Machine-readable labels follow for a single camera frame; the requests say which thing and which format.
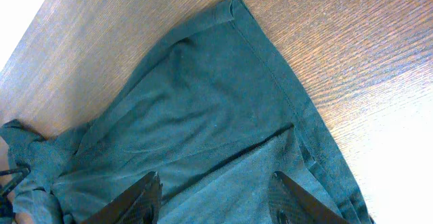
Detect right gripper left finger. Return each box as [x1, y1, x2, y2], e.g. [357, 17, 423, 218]
[82, 171, 162, 224]

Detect dark green t-shirt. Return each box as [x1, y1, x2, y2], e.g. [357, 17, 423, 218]
[1, 0, 371, 223]

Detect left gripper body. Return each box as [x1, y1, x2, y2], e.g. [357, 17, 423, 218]
[1, 166, 30, 217]

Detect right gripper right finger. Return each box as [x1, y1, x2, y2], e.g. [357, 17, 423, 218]
[268, 171, 348, 224]

